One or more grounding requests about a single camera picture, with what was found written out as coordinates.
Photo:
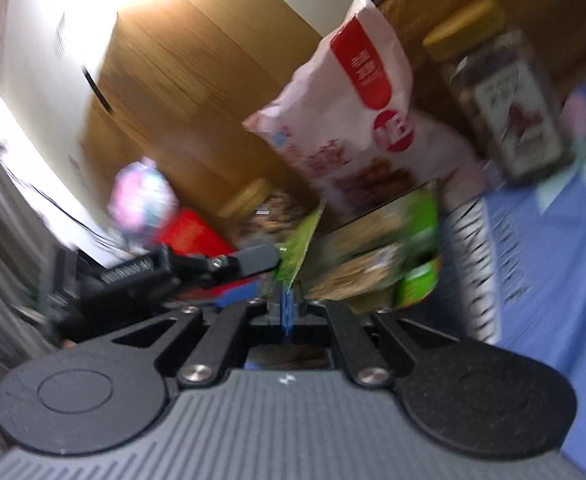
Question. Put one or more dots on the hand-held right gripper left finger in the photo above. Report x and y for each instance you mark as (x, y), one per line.
(233, 331)

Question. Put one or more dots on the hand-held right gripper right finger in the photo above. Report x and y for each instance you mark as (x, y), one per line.
(344, 335)

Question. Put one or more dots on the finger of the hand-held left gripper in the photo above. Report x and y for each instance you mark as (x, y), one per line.
(245, 261)

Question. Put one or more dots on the dark green pictured snack packet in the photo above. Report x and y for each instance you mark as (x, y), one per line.
(373, 255)

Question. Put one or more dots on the short labelled nut jar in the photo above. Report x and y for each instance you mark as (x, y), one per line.
(268, 215)

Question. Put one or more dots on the red box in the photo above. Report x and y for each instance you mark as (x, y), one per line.
(193, 237)

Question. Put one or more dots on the pink patterned soft item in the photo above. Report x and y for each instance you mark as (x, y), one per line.
(143, 200)

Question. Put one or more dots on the black printed box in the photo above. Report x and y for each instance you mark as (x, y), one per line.
(473, 270)

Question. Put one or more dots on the white and red snack bag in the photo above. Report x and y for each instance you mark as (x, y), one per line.
(353, 125)

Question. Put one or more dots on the wooden headboard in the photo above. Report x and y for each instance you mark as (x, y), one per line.
(198, 90)

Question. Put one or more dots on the blue printed blanket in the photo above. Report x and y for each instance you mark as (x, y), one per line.
(553, 270)

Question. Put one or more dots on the tall labelled nut jar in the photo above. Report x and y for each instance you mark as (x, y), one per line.
(503, 100)

